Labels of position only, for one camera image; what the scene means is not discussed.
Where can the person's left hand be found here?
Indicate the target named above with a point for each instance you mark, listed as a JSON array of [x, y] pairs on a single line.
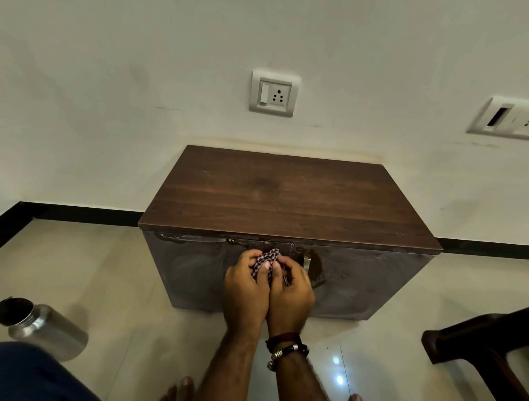
[[244, 297]]

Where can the person's right hand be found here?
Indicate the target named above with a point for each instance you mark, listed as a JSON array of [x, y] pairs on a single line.
[[291, 301]]

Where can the checkered maroon white cloth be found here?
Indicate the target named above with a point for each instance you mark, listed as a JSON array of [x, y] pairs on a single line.
[[266, 257]]

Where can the brown wooden cabinet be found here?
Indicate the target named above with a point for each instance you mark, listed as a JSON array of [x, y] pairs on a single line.
[[289, 194]]

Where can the person's left forearm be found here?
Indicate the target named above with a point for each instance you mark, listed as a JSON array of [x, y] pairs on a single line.
[[231, 367]]

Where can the person's right foot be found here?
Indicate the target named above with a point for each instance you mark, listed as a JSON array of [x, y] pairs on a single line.
[[355, 398]]

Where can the person's dark trousers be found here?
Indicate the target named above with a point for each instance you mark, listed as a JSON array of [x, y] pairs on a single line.
[[37, 376]]

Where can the steel water bottle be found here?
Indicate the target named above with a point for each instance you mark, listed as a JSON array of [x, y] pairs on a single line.
[[49, 330]]

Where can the brown plastic stool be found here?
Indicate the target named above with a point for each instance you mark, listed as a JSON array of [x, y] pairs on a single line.
[[487, 338]]

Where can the small white socket panel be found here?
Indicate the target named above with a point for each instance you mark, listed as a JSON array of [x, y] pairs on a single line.
[[274, 93]]

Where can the wide white switch panel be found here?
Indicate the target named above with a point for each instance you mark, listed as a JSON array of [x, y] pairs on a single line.
[[502, 117]]

